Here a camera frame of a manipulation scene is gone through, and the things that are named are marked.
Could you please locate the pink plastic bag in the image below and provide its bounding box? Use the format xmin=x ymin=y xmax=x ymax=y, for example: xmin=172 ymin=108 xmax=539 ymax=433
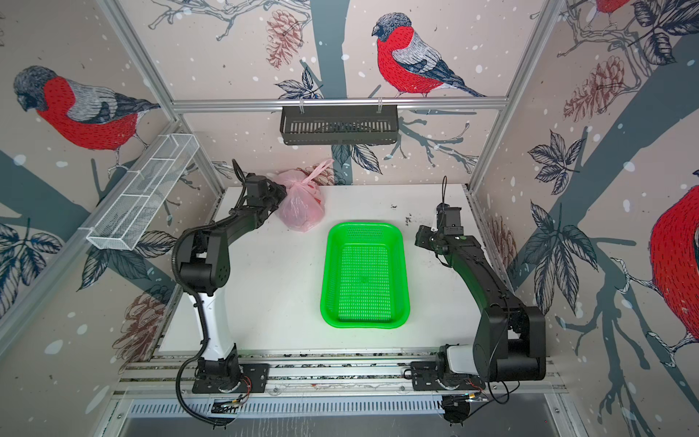
xmin=273 ymin=158 xmax=333 ymax=232

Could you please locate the green plastic basket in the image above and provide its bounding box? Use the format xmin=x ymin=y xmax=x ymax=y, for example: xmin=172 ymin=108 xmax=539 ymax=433
xmin=320 ymin=222 xmax=411 ymax=330

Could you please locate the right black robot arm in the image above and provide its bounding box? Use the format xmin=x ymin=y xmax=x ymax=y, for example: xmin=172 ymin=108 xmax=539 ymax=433
xmin=415 ymin=225 xmax=547 ymax=382

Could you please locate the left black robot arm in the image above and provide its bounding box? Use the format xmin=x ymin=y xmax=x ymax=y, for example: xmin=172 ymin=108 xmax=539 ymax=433
xmin=171 ymin=173 xmax=287 ymax=382

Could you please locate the black hanging wall basket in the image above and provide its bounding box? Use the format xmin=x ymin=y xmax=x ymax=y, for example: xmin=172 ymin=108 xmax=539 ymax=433
xmin=280 ymin=105 xmax=400 ymax=146

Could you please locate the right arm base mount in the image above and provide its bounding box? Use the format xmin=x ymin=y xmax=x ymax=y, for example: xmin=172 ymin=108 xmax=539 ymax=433
xmin=402 ymin=362 xmax=485 ymax=391

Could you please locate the white wire mesh shelf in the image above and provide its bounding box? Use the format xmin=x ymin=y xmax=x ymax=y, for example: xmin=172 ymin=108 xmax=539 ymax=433
xmin=87 ymin=133 xmax=200 ymax=251

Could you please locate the left black corrugated cable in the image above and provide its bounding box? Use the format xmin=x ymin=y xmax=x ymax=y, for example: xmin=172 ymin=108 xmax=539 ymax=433
xmin=174 ymin=294 xmax=241 ymax=428

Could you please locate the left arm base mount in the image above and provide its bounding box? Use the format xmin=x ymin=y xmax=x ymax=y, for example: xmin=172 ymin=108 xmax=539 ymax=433
xmin=192 ymin=363 xmax=270 ymax=395

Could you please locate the aluminium rail base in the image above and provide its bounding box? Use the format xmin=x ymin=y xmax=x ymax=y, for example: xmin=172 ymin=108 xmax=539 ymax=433
xmin=111 ymin=354 xmax=567 ymax=420

